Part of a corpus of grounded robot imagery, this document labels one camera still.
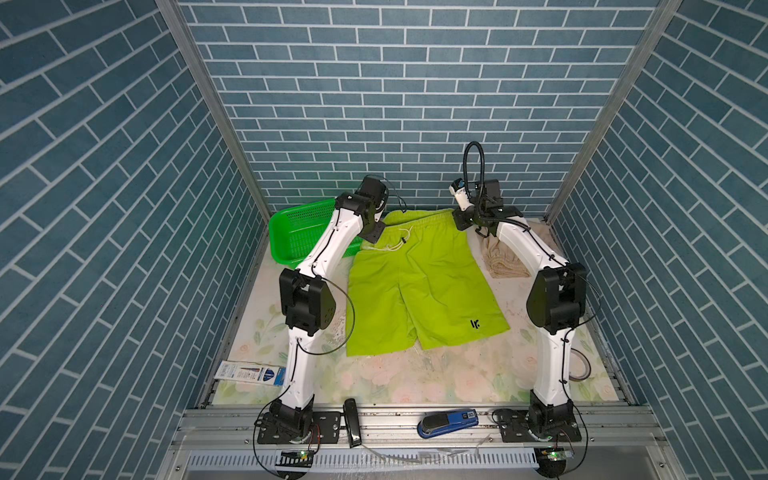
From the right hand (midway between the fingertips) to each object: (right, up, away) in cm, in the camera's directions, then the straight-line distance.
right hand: (455, 207), depth 98 cm
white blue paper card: (-59, -48, -17) cm, 78 cm away
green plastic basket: (-60, -7, +16) cm, 62 cm away
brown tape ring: (+33, -48, -13) cm, 60 cm away
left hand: (-29, -8, -4) cm, 30 cm away
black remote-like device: (-30, -56, -26) cm, 69 cm away
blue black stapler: (-10, -55, -28) cm, 62 cm away
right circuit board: (+18, -65, -26) cm, 72 cm away
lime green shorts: (-12, -21, +4) cm, 25 cm away
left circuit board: (-44, -65, -26) cm, 83 cm away
